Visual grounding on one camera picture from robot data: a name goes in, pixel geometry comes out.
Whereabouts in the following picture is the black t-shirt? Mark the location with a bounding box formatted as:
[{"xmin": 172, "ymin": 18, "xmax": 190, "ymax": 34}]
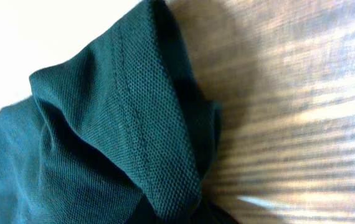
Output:
[{"xmin": 0, "ymin": 1, "xmax": 234, "ymax": 224}]

